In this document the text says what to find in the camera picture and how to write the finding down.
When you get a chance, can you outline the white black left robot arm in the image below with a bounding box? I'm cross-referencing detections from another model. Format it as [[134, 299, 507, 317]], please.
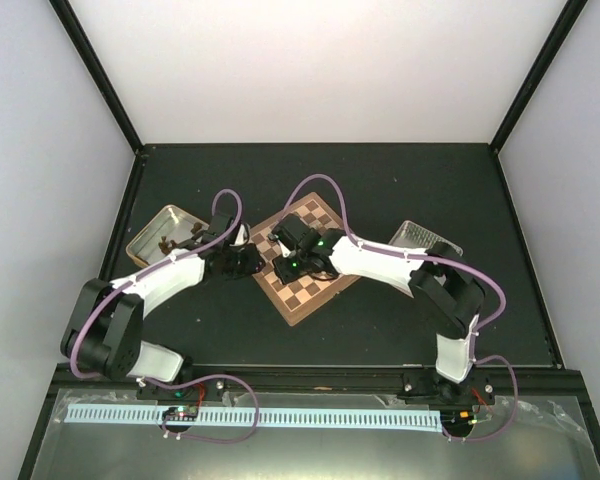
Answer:
[[60, 213, 264, 399]]

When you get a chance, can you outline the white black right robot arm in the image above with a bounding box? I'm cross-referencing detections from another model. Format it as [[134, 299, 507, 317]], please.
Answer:
[[267, 214, 485, 403]]

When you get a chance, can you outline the wooden chess board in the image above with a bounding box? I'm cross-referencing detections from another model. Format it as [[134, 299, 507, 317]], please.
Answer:
[[250, 192, 359, 326]]

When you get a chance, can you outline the dark chess pieces pile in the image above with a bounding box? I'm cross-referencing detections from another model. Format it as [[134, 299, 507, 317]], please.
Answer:
[[158, 223, 205, 255]]

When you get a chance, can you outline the left controller circuit board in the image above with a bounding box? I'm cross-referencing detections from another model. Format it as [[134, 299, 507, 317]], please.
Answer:
[[162, 406, 199, 422]]

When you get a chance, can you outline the controller circuit board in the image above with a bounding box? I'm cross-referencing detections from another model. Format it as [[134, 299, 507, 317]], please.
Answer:
[[162, 406, 199, 422], [440, 407, 493, 427]]

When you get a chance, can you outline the right controller circuit board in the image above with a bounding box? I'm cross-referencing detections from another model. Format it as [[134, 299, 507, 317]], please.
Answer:
[[440, 407, 493, 427]]

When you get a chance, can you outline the yellow bear tin box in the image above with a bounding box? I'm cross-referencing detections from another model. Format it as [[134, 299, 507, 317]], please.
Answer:
[[125, 205, 208, 268]]

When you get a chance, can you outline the pink patterned plastic basket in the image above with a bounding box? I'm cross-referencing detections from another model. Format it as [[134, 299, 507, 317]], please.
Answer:
[[389, 220, 463, 256]]

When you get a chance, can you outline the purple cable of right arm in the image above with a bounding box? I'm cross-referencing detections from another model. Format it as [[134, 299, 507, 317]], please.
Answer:
[[284, 173, 520, 444]]

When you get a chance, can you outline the white slotted cable duct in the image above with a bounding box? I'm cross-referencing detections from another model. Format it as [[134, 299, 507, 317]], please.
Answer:
[[64, 404, 442, 433]]

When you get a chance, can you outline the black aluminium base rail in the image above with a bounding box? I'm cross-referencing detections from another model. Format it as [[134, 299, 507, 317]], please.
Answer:
[[134, 362, 496, 401]]

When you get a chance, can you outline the black frame post left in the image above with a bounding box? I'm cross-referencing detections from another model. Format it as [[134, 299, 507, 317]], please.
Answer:
[[49, 0, 143, 154]]

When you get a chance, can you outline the black frame post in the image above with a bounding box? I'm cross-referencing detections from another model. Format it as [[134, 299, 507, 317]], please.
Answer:
[[49, 0, 143, 154], [489, 0, 588, 154]]

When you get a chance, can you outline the black frame post right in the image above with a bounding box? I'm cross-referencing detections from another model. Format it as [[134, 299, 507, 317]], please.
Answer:
[[489, 0, 588, 154]]

